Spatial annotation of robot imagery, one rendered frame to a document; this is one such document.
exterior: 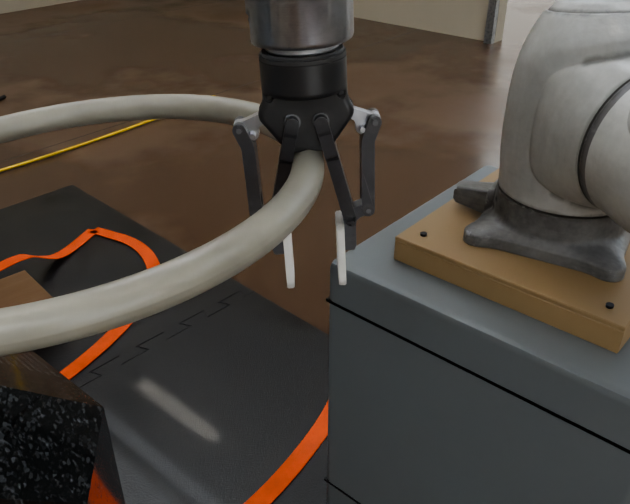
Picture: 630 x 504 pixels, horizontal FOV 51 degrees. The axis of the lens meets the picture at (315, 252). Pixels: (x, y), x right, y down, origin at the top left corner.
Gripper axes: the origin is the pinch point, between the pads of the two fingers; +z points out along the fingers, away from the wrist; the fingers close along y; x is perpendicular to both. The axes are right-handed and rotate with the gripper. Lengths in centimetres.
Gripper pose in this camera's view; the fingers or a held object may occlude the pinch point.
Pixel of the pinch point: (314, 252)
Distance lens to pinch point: 66.7
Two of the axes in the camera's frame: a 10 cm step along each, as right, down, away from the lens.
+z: 0.5, 8.7, 5.0
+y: -10.0, 0.6, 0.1
